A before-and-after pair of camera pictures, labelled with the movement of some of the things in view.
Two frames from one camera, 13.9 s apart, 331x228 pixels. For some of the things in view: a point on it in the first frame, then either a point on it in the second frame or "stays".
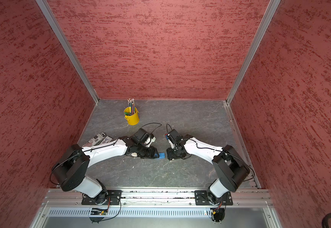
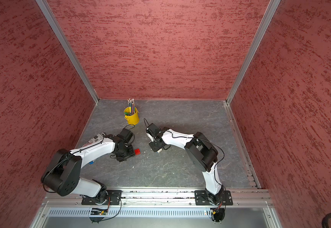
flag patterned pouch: [100, 138] stays
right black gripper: [170, 156] → [154, 148]
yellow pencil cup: [131, 115] stays
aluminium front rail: [254, 198] stays
